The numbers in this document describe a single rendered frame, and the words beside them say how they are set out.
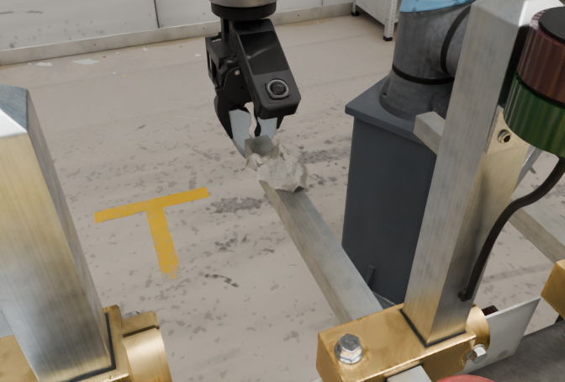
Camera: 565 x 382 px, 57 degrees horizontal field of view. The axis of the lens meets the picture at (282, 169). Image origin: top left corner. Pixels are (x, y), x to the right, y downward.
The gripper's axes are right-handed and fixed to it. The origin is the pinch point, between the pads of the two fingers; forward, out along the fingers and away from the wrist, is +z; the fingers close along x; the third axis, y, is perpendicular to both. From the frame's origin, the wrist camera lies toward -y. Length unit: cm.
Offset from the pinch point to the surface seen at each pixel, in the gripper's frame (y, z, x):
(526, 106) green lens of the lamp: -36.2, -28.0, -1.2
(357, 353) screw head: -32.8, -5.4, 2.9
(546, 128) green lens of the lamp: -37.5, -27.5, -1.4
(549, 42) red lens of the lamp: -36.3, -31.0, -1.2
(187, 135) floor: 131, 85, -13
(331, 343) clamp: -31.0, -4.8, 4.2
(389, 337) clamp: -32.1, -4.8, -0.3
